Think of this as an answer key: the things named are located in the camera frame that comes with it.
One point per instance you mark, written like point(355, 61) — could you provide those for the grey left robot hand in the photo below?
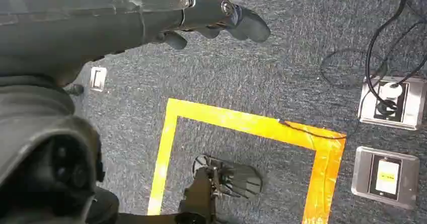
point(66, 25)

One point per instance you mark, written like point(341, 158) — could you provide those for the small white floor plate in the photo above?
point(98, 79)

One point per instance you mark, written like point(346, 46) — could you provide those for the yellow floor tape square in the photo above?
point(233, 119)

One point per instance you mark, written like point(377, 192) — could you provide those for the black plug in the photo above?
point(385, 108)

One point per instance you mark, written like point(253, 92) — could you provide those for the white plug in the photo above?
point(391, 89)

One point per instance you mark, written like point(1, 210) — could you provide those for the steel floor socket yellow label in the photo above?
point(362, 175)

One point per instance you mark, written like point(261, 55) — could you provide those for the steel floor socket with plugs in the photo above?
point(415, 105)

